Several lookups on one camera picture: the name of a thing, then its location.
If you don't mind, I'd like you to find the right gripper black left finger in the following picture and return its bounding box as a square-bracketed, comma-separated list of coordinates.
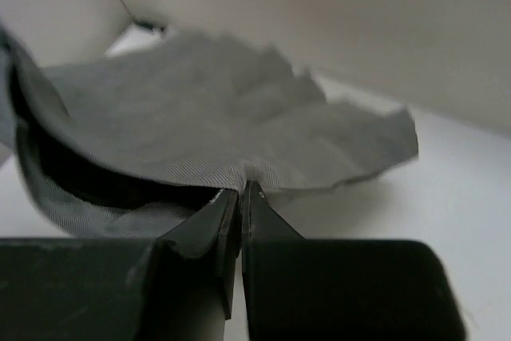
[1, 190, 239, 340]

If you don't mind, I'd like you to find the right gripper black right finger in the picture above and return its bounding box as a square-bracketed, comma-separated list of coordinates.
[240, 182, 465, 340]

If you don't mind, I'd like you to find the grey pleated skirt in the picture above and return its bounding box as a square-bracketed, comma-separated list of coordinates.
[1, 30, 418, 238]

